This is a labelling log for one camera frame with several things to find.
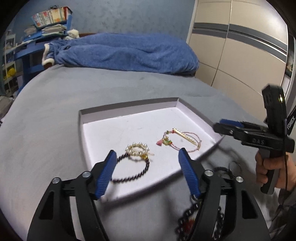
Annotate person's right hand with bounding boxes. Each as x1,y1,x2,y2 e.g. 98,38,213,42
255,152,296,192

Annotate black elastic hair tie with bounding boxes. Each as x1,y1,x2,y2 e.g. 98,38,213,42
212,166,234,180

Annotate small black bead bracelet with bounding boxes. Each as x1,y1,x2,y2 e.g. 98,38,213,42
111,151,151,183

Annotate grey shallow cardboard box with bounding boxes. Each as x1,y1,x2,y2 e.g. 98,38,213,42
78,97,222,202

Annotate pearl bracelet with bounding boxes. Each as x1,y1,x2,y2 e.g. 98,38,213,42
124,142,155,162

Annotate blue fleece blanket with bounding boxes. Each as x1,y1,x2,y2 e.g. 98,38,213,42
42,33,199,75

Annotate gold pearl hair clip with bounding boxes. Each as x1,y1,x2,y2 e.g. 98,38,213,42
172,128,201,150

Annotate grey bag on floor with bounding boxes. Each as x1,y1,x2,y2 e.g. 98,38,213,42
0,96,14,122

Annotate pink cord charm bracelet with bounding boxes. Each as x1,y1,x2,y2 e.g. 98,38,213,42
156,129,202,153

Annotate beige sliding wardrobe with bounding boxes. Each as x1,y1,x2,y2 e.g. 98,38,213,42
187,0,288,120

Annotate row of books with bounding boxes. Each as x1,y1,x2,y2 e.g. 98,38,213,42
31,6,72,28

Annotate large black bead bracelet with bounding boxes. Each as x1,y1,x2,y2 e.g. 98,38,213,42
174,194,225,241

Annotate blue desk shelf unit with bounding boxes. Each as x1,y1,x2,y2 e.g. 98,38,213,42
13,14,73,93

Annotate white shelf rack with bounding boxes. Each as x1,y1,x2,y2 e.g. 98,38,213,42
2,30,16,95

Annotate stack of papers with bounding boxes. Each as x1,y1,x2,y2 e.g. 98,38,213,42
41,24,67,35

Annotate white plush toy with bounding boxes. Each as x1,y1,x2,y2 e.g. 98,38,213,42
64,29,80,40

